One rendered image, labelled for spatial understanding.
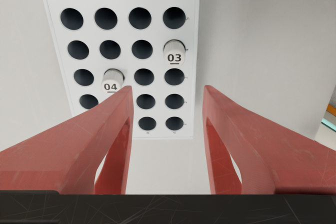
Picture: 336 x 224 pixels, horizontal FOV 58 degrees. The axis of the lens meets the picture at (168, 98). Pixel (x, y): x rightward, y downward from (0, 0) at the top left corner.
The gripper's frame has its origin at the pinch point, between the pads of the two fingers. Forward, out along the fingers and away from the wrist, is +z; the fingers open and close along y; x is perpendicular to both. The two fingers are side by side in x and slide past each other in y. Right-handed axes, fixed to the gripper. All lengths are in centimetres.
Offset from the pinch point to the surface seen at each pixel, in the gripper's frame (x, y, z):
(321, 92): 6.1, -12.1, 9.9
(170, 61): 0.6, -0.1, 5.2
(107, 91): 2.7, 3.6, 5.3
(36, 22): 0.4, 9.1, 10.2
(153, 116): 5.6, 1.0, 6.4
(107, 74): 1.9, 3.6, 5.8
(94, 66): 1.7, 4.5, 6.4
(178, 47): -0.1, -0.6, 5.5
